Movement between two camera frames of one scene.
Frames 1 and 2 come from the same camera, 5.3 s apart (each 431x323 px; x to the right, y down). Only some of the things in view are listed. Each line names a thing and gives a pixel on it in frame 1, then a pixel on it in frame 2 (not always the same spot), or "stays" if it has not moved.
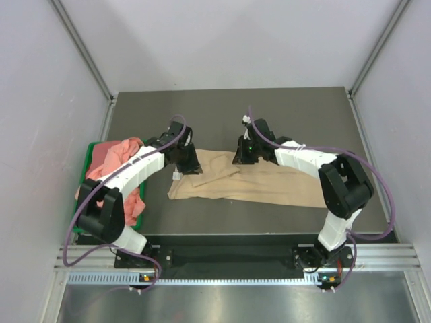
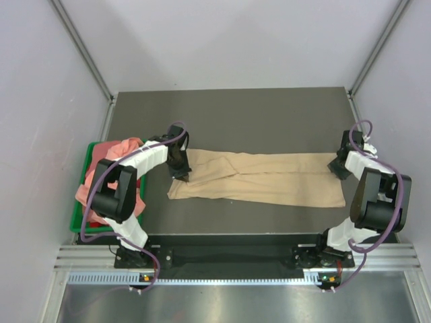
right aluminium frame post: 378,48 stays
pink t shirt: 104,155 stays
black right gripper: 240,157 to 340,174
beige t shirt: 264,182 stays
